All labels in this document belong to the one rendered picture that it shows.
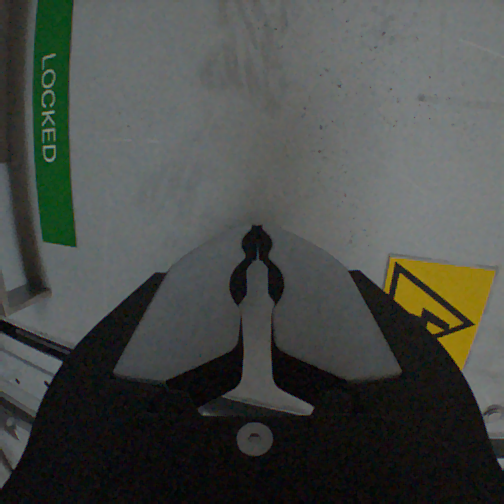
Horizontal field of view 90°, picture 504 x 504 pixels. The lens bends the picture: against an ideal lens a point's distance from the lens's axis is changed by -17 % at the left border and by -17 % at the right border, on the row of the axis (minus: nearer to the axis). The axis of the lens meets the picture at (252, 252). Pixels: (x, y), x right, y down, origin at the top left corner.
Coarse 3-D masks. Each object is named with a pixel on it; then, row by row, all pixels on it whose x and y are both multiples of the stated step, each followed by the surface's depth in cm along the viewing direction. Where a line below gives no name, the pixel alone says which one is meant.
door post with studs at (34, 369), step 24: (0, 336) 27; (24, 336) 30; (0, 360) 27; (24, 360) 26; (48, 360) 25; (24, 384) 27; (48, 384) 25; (216, 408) 23; (240, 408) 24; (264, 408) 24
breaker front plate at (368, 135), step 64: (0, 0) 13; (128, 0) 12; (192, 0) 12; (256, 0) 11; (320, 0) 10; (384, 0) 10; (448, 0) 9; (0, 64) 15; (128, 64) 13; (192, 64) 13; (256, 64) 12; (320, 64) 11; (384, 64) 11; (448, 64) 10; (0, 128) 16; (128, 128) 14; (192, 128) 14; (256, 128) 13; (320, 128) 12; (384, 128) 11; (448, 128) 11; (0, 192) 19; (128, 192) 15; (192, 192) 14; (256, 192) 14; (320, 192) 13; (384, 192) 12; (448, 192) 11; (0, 256) 21; (64, 256) 18; (128, 256) 17; (384, 256) 13; (448, 256) 12; (64, 320) 20; (256, 320) 15; (256, 384) 17
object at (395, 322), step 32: (384, 320) 7; (416, 320) 7; (416, 352) 6; (384, 384) 6; (416, 384) 5; (448, 384) 5; (416, 416) 5; (448, 416) 5; (480, 416) 5; (480, 448) 4
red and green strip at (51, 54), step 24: (48, 0) 13; (72, 0) 13; (48, 24) 14; (48, 48) 14; (48, 72) 15; (48, 96) 15; (48, 120) 16; (48, 144) 16; (48, 168) 17; (48, 192) 17; (48, 216) 18; (72, 216) 17; (48, 240) 18; (72, 240) 18
